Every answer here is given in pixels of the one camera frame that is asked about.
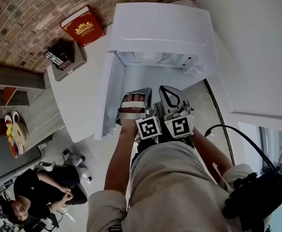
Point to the grey metal box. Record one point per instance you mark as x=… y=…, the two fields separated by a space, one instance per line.
x=75 y=64

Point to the black equipment pack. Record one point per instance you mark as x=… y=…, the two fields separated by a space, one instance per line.
x=256 y=199

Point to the red book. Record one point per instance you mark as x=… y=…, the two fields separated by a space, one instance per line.
x=82 y=25

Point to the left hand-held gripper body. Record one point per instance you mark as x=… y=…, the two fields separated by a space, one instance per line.
x=148 y=127

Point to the black window frame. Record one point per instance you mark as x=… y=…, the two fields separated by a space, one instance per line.
x=264 y=153

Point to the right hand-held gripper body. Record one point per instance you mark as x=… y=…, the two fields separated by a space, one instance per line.
x=180 y=127

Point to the black keypad terminal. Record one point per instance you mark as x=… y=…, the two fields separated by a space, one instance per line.
x=58 y=54

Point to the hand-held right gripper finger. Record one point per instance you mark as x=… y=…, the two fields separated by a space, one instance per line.
x=183 y=99
x=162 y=98

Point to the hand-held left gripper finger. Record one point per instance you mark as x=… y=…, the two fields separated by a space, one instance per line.
x=148 y=98

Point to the white cabinet with door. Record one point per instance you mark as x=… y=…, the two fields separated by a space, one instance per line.
x=160 y=25

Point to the orange bowl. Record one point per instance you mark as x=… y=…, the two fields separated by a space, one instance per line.
x=14 y=150

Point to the person's left forearm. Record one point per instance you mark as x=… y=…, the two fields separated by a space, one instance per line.
x=117 y=158

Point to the person's grey shirt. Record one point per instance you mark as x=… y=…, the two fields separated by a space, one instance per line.
x=174 y=190

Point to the grey wooden shelf unit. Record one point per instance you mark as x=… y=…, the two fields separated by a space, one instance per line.
x=41 y=112

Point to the yellow toy banana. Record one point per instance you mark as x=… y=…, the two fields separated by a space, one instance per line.
x=9 y=129

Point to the person's right forearm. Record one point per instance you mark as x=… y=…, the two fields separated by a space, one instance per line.
x=208 y=153

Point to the person's left hand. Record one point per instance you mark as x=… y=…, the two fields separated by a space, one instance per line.
x=134 y=97

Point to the dark grey cabinet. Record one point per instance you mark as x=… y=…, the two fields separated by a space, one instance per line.
x=7 y=158

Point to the white counter desk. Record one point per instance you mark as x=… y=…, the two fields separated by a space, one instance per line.
x=82 y=93

